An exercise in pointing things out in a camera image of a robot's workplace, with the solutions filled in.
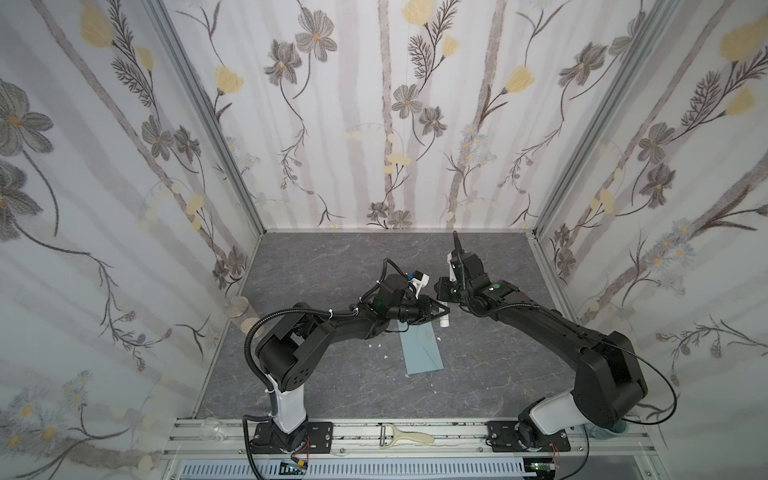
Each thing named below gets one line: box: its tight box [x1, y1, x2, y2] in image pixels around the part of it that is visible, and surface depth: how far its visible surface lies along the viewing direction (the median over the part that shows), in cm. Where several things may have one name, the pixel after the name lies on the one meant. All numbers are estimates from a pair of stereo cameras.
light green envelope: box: [397, 319, 444, 375], surface depth 90 cm
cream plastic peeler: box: [379, 424, 435, 448], surface depth 76 cm
